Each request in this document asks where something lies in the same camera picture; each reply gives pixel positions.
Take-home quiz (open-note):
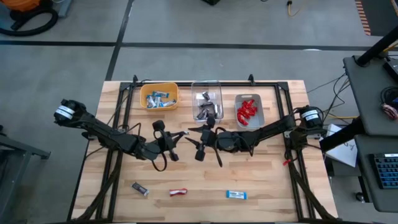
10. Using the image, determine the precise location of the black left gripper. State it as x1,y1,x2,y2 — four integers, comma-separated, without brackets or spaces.
152,119,190,162

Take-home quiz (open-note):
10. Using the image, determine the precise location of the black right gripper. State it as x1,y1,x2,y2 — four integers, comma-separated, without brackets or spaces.
185,114,219,162

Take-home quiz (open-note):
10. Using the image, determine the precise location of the yellow plastic bin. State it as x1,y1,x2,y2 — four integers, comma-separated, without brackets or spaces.
139,82,180,111

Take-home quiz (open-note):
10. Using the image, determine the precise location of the clear plastic bin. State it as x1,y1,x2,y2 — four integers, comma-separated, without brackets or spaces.
190,80,224,126

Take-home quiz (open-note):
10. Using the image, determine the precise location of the grey plastic bin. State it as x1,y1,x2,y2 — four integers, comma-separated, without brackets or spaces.
234,93,266,131

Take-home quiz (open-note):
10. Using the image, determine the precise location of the black support beam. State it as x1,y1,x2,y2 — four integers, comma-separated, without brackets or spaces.
318,118,365,154

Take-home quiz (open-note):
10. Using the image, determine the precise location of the white paper sheet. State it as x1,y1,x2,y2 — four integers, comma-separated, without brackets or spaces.
324,123,359,168

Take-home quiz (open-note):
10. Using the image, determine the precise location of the grey metal table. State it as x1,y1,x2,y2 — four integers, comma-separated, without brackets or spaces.
0,124,52,218

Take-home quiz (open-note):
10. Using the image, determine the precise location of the grey desk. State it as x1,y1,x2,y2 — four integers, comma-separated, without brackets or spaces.
353,133,398,213
342,54,398,138

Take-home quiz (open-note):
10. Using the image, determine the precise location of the grey box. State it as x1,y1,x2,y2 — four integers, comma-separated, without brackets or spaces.
57,0,73,19

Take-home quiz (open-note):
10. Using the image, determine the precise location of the black backlit keyboard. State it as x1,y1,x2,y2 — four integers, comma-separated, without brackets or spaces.
369,152,398,190

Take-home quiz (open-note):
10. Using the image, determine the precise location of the black pole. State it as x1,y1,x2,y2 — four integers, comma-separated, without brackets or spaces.
355,25,398,67

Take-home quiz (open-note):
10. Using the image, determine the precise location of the black flat device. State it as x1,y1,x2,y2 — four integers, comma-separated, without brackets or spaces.
382,57,398,82

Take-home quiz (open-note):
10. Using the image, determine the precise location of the orange vacuum cleaner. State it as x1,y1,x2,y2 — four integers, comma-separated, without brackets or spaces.
8,0,42,13

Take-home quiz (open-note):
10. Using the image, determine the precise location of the dark mat orange striped edge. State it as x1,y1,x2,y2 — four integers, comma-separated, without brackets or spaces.
353,0,398,37

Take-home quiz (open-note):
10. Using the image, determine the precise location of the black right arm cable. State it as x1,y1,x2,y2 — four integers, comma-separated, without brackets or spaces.
212,143,224,168

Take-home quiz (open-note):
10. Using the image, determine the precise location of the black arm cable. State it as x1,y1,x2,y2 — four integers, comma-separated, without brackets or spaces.
151,129,169,173
212,143,224,168

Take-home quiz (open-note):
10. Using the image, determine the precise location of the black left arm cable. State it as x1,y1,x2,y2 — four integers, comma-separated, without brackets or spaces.
151,129,169,173

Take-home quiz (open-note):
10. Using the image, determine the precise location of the black floor cable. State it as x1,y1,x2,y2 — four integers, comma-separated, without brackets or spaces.
307,73,346,94

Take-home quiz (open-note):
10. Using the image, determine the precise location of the yellow floor cable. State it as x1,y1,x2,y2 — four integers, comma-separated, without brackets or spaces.
323,113,359,120

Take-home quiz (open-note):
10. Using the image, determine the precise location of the yellow extension cable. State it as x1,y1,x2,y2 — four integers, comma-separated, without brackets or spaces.
286,0,305,17

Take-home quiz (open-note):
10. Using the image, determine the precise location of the black vacuum hose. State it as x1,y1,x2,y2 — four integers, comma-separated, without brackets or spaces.
0,6,60,37

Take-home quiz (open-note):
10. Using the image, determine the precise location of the black coiled cable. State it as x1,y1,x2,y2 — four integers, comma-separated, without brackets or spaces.
379,86,398,107

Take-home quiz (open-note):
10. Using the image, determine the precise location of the red braided cable bundle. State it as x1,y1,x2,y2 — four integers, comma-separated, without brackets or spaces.
381,103,398,121

